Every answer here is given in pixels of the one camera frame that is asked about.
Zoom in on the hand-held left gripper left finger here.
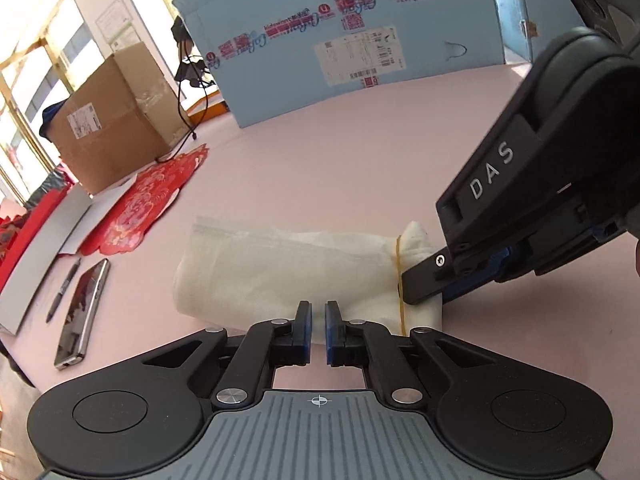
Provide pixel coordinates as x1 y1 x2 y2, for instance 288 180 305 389
142 300 313 409

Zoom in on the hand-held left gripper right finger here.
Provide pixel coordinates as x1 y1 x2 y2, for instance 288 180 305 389
325 300 493 407

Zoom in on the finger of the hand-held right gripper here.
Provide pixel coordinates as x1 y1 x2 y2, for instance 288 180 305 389
397 245 508 307
440 266 506 305

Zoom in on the yellow rubber band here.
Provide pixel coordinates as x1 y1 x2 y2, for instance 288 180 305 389
395 235 408 336

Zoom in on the white shopping bag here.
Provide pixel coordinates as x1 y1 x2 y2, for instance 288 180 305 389
172 216 443 346

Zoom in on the red paper cutting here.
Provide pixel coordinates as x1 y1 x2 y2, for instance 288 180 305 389
134 144 210 196
80 172 183 257

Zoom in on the black smartphone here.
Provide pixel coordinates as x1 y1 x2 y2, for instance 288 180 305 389
53 258 111 371

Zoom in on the light blue box red tape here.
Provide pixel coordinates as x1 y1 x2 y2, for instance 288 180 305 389
172 0 505 128

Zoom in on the black pen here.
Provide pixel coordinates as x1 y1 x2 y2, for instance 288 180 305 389
46 258 81 323

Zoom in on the brown cardboard box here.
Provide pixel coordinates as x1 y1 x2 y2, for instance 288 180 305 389
47 41 193 196

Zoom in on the red paper stack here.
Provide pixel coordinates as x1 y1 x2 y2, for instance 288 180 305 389
0 192 66 291

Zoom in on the dark blue cloth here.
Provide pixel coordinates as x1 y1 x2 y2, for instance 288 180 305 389
39 101 68 141

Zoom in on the black cable with plug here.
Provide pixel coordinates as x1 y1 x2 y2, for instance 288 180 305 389
175 35 213 147

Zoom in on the white wall notice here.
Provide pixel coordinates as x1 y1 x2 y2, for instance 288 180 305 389
95 0 133 51

